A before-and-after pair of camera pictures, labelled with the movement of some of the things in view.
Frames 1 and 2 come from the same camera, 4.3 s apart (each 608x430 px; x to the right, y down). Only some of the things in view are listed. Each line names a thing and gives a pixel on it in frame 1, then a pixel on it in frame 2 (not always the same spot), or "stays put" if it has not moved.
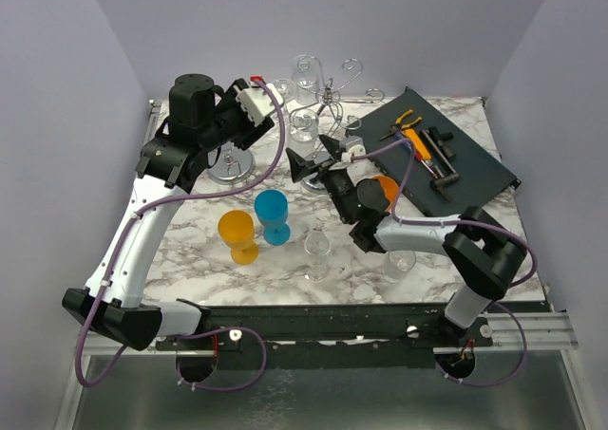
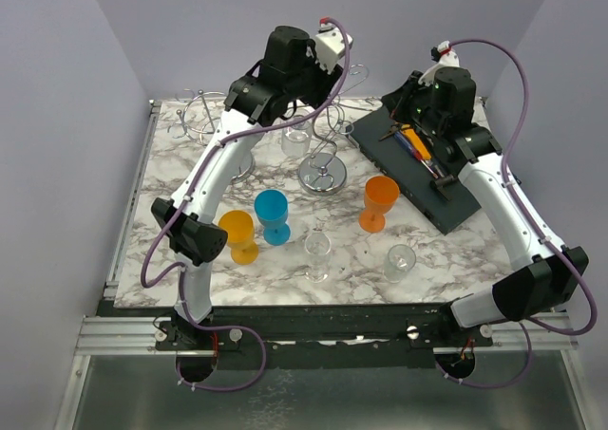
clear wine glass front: [317, 244] stays put
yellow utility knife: [420, 147] stays put
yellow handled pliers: [398, 127] stays put
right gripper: [300, 168] → [396, 102]
